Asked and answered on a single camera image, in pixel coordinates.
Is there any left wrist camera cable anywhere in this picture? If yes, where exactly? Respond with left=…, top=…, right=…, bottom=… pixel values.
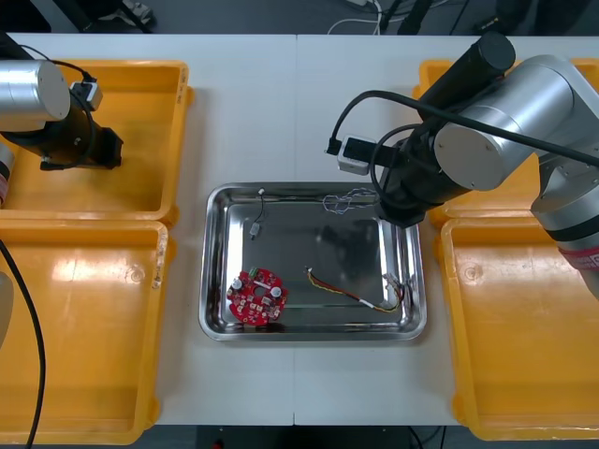
left=18, top=44, right=100, bottom=166

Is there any yellow-orange plastic bin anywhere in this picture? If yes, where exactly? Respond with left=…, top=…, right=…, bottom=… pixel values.
left=0, top=58, right=196, bottom=228
left=411, top=57, right=599, bottom=226
left=433, top=216, right=599, bottom=442
left=0, top=218, right=178, bottom=445

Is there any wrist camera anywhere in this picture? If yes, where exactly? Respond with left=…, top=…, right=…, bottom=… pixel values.
left=335, top=134, right=381, bottom=176
left=69, top=80, right=105, bottom=112

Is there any blue-white twisted wire harness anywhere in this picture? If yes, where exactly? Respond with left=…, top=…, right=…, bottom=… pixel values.
left=321, top=186, right=381, bottom=216

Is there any red black green-yellow wire harness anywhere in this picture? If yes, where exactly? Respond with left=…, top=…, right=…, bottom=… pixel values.
left=303, top=265, right=416, bottom=314

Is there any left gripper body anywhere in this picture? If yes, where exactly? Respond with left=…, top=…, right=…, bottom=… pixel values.
left=91, top=125, right=124, bottom=171

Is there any thick black cable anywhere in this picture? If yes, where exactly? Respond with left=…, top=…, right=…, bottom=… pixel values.
left=0, top=238, right=47, bottom=446

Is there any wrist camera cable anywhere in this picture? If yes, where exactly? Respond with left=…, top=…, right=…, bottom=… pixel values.
left=323, top=89, right=599, bottom=208
left=18, top=44, right=100, bottom=166

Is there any steel tray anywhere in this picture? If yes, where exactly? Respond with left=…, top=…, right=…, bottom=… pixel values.
left=197, top=181, right=428, bottom=343

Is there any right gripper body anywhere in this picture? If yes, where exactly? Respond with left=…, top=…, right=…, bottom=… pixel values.
left=374, top=188, right=425, bottom=230

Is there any round red circuit board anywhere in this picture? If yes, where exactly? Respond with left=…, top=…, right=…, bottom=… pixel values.
left=226, top=266, right=290, bottom=326

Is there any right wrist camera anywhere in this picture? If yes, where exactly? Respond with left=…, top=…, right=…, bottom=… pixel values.
left=335, top=134, right=381, bottom=176

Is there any white cable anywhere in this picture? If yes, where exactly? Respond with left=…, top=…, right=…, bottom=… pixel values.
left=326, top=0, right=387, bottom=36

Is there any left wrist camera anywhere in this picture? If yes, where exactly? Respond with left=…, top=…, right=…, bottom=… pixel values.
left=69, top=80, right=105, bottom=112

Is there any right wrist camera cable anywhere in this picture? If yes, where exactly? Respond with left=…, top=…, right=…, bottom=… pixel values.
left=323, top=89, right=599, bottom=208

